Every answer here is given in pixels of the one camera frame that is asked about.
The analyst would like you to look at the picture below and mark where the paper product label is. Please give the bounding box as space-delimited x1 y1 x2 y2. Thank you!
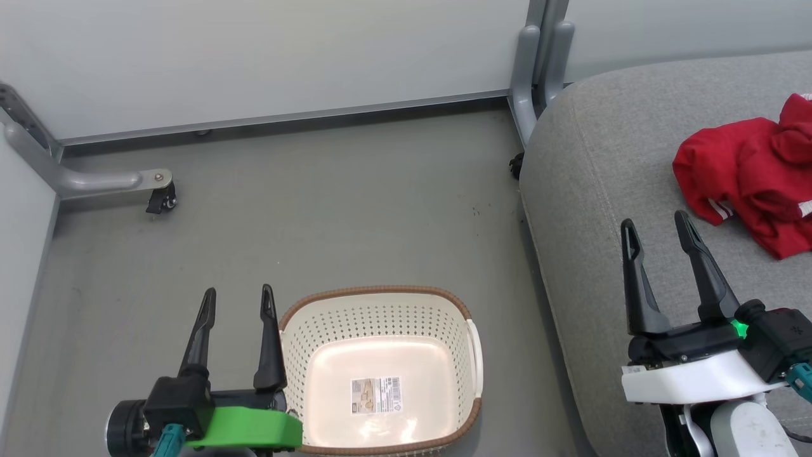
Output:
351 376 403 416

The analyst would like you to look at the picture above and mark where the teal cable connector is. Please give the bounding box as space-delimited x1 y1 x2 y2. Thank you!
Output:
788 362 812 402
152 423 187 457

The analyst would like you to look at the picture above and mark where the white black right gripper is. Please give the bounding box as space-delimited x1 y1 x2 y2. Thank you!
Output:
620 211 787 405

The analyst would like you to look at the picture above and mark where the white partition panel behind sofa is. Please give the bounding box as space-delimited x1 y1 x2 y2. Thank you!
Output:
563 0 812 84

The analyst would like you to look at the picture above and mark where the narrow white partition panel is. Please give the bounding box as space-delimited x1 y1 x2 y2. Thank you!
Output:
0 130 60 413

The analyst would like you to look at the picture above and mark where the grey sofa cushion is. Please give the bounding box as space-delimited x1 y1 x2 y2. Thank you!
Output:
519 51 812 457

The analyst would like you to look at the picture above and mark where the grey metal partition post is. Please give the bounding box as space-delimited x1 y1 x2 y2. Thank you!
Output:
507 0 575 150

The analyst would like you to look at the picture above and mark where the grey metal partition foot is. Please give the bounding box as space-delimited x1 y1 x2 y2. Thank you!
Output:
0 83 174 199

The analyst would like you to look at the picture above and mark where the cream perforated laundry basket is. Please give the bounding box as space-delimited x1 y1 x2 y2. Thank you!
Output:
279 285 484 456

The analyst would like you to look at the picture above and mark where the wide white partition panel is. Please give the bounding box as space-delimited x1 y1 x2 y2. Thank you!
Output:
0 0 531 143

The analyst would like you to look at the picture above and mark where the red garment with white trim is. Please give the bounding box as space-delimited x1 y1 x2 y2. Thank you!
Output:
672 93 812 261

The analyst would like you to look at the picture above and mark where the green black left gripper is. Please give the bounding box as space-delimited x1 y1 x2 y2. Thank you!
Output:
178 284 304 453

